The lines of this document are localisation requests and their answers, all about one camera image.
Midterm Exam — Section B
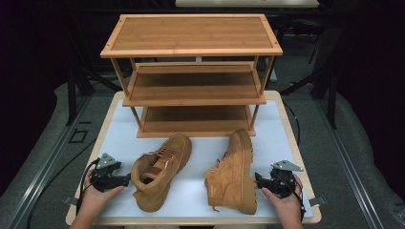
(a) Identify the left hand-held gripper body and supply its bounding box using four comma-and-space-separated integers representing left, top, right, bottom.
90, 153, 123, 193

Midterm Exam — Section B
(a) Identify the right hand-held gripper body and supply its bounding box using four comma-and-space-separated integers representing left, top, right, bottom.
268, 159, 304, 198

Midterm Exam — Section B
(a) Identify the tan suede boot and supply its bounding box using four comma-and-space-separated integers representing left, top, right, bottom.
204, 128, 258, 216
131, 133, 193, 214

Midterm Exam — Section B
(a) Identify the wooden three-tier shoe rack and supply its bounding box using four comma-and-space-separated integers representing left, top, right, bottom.
99, 12, 284, 139

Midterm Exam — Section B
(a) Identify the person's left hand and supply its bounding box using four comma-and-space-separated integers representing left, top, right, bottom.
80, 170, 124, 218

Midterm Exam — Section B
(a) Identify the person's right hand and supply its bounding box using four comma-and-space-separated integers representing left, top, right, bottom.
261, 176, 305, 220

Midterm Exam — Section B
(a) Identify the white table mat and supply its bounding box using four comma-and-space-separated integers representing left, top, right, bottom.
75, 99, 314, 219

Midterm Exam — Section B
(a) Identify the black metal stand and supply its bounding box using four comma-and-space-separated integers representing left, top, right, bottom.
60, 18, 123, 127
280, 18, 350, 130

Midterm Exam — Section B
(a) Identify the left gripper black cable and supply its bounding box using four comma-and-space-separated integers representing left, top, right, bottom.
75, 157, 100, 216

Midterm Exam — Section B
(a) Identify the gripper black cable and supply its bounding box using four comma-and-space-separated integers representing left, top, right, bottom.
276, 171, 308, 223
75, 157, 100, 216

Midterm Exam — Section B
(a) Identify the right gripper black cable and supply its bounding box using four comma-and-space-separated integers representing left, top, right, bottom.
276, 171, 308, 223

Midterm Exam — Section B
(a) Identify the black floor cable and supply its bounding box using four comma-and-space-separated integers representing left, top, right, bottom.
26, 136, 98, 229

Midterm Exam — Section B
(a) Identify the aluminium floor rail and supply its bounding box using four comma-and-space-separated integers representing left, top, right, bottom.
314, 98, 387, 229
6, 94, 94, 229

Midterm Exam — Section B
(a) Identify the thin black cable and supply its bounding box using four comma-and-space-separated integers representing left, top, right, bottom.
282, 100, 301, 146

